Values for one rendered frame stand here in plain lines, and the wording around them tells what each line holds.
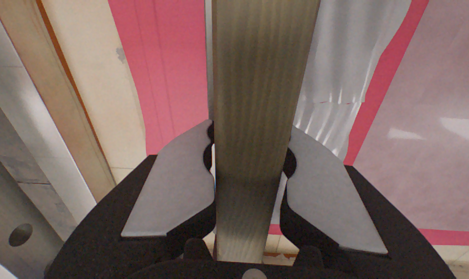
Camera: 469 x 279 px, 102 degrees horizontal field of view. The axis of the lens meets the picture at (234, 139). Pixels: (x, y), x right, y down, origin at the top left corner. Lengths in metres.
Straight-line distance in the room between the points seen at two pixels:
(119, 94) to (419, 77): 0.26
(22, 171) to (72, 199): 2.13
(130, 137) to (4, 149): 2.10
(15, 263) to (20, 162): 2.01
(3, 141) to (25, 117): 2.02
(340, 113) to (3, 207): 0.32
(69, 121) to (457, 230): 0.47
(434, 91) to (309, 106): 0.10
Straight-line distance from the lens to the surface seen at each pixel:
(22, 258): 0.32
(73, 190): 0.26
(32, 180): 2.42
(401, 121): 0.23
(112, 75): 0.20
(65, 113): 0.22
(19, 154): 2.24
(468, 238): 0.43
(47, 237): 0.33
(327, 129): 0.20
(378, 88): 0.21
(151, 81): 0.19
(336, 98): 0.18
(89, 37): 0.20
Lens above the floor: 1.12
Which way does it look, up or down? 58 degrees down
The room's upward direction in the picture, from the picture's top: 175 degrees counter-clockwise
